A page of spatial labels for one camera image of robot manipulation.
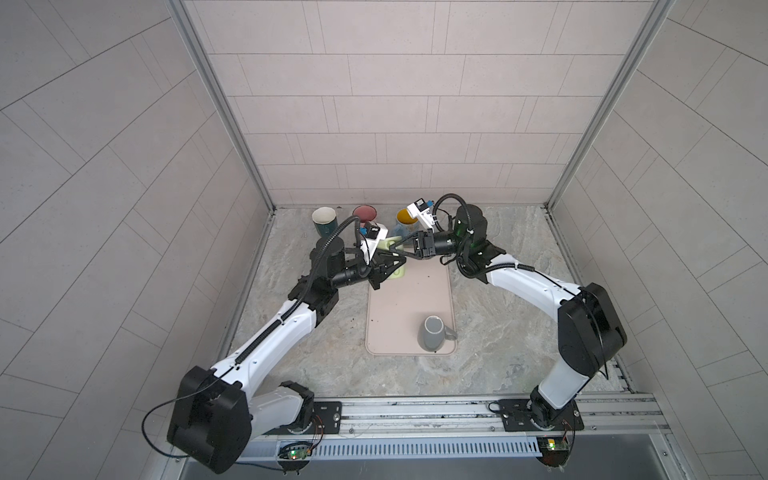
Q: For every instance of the aluminium mounting rail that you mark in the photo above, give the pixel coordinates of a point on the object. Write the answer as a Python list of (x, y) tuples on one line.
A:
[(464, 416)]

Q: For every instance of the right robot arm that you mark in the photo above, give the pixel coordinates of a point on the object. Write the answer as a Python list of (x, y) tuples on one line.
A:
[(589, 331)]

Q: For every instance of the blue patterned mug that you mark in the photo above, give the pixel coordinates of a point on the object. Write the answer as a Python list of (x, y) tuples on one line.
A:
[(405, 224)]

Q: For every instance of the right corner metal profile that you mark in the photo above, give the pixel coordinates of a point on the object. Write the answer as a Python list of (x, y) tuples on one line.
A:
[(647, 32)]

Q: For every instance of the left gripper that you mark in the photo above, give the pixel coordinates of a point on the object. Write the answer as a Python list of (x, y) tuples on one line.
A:
[(373, 272)]

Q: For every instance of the white ventilation grille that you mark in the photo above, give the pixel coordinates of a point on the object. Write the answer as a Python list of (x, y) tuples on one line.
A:
[(403, 448)]

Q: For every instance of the dark green mug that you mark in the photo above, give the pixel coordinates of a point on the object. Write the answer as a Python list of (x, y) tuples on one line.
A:
[(325, 221)]

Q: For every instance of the circuit board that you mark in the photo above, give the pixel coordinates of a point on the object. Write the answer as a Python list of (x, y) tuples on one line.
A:
[(297, 451), (555, 452)]

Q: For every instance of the left corner metal profile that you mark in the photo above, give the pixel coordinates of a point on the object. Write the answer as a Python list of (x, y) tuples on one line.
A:
[(192, 40)]

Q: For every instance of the beige tray mat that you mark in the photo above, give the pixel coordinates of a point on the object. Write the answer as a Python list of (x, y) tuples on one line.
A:
[(397, 310)]

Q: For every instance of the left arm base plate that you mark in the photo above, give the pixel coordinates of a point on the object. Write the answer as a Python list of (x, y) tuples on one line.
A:
[(320, 417)]

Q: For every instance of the left circuit board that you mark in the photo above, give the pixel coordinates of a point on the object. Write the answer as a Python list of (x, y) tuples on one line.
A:
[(297, 451)]

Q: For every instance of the corner metal profile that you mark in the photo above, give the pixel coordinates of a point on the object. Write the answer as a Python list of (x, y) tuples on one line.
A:
[(192, 40), (647, 32)]

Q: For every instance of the grey mug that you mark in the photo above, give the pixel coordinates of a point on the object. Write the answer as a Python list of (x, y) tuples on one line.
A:
[(434, 333)]

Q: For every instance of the light green mug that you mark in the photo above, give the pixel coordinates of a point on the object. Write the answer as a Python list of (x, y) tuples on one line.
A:
[(394, 261)]

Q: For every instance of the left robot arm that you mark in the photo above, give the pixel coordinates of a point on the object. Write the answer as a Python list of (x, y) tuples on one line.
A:
[(218, 411)]

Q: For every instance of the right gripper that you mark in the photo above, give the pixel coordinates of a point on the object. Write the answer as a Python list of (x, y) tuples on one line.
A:
[(428, 245)]

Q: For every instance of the pink patterned mug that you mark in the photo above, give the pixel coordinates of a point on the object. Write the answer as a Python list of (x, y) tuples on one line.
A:
[(366, 215)]

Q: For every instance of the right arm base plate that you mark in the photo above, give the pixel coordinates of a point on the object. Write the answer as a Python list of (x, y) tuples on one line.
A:
[(517, 417)]

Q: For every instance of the right circuit board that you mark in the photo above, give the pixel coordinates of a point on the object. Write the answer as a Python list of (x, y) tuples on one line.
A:
[(555, 452)]

